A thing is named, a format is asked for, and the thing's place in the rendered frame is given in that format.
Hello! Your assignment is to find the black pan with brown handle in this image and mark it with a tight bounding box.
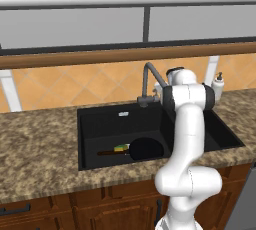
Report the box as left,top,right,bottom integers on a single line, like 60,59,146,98
96,137,165,162

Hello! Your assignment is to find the black sink basin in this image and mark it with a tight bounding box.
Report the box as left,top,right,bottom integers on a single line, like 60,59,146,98
77,101,246,172

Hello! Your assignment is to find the black cupboard door handle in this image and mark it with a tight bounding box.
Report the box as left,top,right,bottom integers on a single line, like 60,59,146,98
155,198,164,226

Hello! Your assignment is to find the white window post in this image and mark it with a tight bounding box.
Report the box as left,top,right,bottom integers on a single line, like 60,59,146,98
0,69,23,113
203,55,221,87

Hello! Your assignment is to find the brown wooden cupboard door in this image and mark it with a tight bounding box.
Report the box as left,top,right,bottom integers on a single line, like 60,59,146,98
71,197,161,230
196,164,253,230

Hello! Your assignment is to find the brown wooden window sill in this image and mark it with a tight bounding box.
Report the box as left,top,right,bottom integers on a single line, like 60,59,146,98
0,41,256,70

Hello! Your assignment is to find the yellow and green sponge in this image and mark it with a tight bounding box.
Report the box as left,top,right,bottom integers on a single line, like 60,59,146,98
113,143,131,153

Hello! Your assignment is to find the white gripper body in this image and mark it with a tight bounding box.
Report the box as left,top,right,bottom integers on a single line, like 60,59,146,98
153,82,165,101

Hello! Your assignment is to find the window with grey frame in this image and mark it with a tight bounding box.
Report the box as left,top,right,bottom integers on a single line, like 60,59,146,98
0,0,256,57

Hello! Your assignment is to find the black drawer handle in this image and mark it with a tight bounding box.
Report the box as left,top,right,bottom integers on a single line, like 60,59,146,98
0,203,32,217

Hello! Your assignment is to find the dark grey tap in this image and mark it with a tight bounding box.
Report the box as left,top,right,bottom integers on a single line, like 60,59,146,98
136,61,170,109

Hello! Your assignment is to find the white soap dispenser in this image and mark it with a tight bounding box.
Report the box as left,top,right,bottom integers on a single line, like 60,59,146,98
211,71,225,104

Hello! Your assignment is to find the grey dishwasher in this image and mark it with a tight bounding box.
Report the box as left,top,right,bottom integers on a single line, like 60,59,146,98
231,162,256,230

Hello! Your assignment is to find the brown wooden false drawer front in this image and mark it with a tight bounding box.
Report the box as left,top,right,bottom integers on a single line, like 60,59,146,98
107,179,162,200

